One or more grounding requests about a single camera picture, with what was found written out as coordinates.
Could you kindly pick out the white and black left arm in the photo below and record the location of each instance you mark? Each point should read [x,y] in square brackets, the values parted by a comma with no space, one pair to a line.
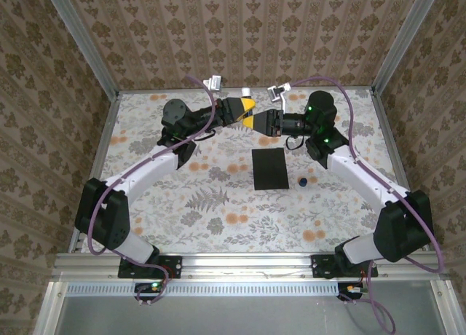
[145,171]

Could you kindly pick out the aluminium table side rail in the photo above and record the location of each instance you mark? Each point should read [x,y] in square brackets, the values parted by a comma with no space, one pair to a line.
[98,160]
[393,131]

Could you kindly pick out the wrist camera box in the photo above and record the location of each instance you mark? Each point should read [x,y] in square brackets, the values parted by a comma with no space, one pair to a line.
[276,91]
[214,83]

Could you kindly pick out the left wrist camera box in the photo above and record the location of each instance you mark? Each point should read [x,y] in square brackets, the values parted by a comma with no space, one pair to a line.
[214,83]

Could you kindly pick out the grey metal panel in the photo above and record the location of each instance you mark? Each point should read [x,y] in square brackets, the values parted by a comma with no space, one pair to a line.
[236,315]

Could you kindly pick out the aluminium frame post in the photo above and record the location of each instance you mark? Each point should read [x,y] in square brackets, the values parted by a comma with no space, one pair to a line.
[83,40]
[404,40]

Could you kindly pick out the wide aluminium frame rail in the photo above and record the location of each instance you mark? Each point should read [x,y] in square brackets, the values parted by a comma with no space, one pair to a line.
[247,264]

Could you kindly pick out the thin aluminium table rail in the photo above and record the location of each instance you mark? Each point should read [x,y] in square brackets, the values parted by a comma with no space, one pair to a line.
[364,91]

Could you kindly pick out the blue glue stick cap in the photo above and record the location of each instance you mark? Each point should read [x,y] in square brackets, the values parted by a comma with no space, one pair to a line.
[303,182]

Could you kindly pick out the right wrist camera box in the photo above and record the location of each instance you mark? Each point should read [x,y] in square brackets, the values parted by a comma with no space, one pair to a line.
[276,91]

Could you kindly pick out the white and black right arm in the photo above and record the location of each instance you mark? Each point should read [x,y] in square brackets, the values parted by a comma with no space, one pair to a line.
[364,178]

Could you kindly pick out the black box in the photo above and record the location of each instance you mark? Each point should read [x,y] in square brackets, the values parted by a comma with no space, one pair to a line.
[270,169]

